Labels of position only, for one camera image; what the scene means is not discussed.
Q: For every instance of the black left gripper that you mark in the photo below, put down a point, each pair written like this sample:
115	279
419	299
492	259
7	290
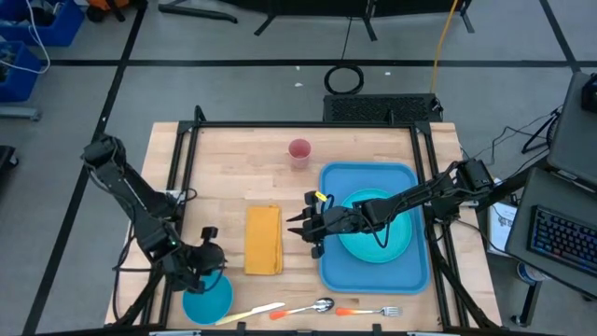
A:
200	261

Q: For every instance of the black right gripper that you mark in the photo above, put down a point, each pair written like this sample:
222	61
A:
336	221

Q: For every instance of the blue plastic bowl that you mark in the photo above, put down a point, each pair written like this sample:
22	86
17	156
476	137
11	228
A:
214	303

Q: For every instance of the yellow cloth napkin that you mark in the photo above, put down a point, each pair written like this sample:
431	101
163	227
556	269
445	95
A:
263	242

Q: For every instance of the pink ribbed plastic cup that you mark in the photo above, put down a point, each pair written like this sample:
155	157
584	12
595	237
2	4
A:
299	149

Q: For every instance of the teal plastic plate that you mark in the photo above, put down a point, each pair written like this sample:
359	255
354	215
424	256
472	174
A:
396	242

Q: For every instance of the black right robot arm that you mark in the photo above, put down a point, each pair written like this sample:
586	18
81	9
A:
420	193

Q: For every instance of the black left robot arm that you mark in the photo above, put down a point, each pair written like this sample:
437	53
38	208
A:
135	200

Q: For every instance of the blue plastic tray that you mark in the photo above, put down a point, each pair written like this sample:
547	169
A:
368	275

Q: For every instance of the yellow tape tag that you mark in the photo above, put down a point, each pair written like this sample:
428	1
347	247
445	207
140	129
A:
321	196

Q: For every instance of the black perforated computer case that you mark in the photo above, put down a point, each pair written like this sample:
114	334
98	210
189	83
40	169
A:
382	108

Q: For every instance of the white printed paper sheet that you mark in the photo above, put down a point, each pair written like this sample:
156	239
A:
501	228

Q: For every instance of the black partition screen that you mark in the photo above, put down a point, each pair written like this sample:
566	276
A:
326	5

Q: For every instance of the grey standing desk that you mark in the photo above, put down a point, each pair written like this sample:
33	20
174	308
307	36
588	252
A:
527	196

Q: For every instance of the blue and white roll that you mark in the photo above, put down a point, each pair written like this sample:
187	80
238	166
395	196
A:
529	275

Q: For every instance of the black desk leg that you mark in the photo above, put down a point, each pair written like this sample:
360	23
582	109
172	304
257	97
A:
527	303

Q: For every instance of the grey metal table foot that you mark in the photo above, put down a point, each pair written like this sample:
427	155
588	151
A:
18	113

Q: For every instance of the black backlit keyboard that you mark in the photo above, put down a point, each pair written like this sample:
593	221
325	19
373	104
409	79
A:
564	240

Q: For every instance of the blue plastic storage bin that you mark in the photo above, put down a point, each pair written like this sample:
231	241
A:
65	28
21	79

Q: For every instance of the grey desk surface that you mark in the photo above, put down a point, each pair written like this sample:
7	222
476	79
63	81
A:
573	140

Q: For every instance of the orange shop vacuum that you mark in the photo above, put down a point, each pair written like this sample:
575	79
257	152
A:
107	4

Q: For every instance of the black device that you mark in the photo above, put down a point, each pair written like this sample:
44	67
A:
590	93

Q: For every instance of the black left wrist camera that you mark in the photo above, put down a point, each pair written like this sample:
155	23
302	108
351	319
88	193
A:
210	233

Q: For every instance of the black aluminium table frame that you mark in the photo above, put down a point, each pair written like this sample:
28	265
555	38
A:
303	124

